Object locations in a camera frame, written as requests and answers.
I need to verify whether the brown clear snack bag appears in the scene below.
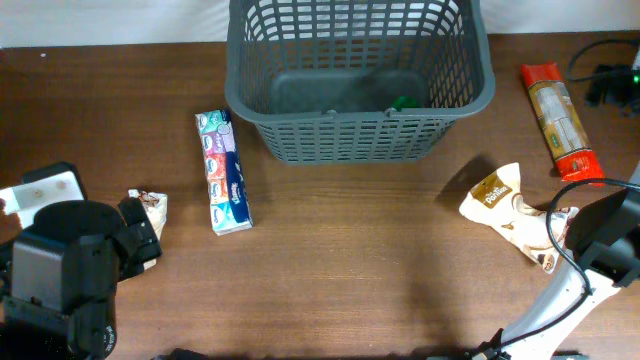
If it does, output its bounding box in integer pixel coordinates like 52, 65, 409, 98
119, 189, 168, 273

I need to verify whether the red spaghetti package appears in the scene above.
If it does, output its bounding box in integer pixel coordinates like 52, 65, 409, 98
520, 63, 604, 182

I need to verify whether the green lid spice jar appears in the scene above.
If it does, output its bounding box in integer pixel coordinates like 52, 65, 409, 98
391, 96, 420, 111

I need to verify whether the grey plastic shopping basket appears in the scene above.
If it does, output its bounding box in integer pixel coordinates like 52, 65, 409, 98
225, 0, 495, 164

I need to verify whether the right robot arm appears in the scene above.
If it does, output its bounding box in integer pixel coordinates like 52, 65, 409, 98
459, 63, 639, 359

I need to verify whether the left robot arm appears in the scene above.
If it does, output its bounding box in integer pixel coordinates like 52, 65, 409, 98
1, 162, 162, 359

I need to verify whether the Kleenex tissue multipack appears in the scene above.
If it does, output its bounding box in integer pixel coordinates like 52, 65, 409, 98
194, 109, 253, 235

